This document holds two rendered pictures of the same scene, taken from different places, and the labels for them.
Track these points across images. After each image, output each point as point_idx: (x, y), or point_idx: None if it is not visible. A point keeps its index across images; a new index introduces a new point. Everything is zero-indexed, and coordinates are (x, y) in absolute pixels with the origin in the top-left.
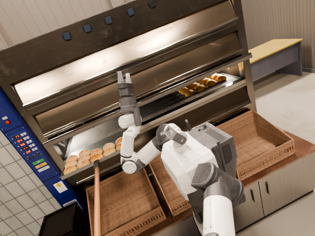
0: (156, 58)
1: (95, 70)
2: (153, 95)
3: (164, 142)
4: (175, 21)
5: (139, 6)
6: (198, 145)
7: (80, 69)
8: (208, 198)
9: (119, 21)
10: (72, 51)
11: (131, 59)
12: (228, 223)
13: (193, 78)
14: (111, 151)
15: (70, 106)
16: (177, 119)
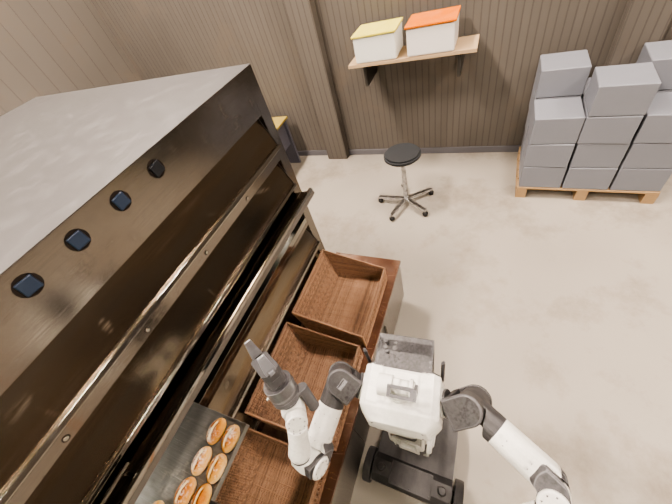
0: (199, 256)
1: (93, 356)
2: (231, 322)
3: (353, 396)
4: (200, 181)
5: (133, 182)
6: (413, 375)
7: (51, 381)
8: (498, 436)
9: (104, 229)
10: (8, 361)
11: (161, 287)
12: (534, 445)
13: (270, 259)
14: (222, 463)
15: (60, 470)
16: (255, 322)
